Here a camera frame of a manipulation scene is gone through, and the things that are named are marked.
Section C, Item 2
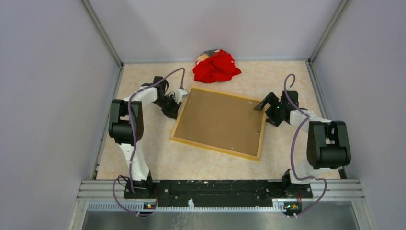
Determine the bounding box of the red crumpled cloth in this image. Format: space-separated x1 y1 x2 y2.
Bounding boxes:
192 49 242 84

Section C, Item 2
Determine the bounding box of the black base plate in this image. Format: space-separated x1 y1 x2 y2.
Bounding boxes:
124 180 313 207

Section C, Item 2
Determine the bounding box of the yellow wooden photo frame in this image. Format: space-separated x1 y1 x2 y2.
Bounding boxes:
169 86 268 161

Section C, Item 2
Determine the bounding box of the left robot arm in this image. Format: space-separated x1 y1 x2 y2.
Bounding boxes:
108 76 188 198

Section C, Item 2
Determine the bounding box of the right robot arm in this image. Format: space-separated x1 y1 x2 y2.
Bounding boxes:
253 90 351 197

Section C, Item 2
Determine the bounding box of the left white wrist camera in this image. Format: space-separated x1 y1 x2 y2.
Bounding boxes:
174 88 189 104

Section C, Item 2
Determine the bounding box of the aluminium front rail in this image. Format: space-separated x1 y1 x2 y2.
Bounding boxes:
69 179 376 230

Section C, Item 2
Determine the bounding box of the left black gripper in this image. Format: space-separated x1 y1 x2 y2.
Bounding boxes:
153 94 182 120

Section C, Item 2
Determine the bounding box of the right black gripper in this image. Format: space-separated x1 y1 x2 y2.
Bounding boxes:
253 92 285 127

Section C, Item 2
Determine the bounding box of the brown backing board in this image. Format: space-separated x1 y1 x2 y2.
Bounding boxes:
173 89 266 157

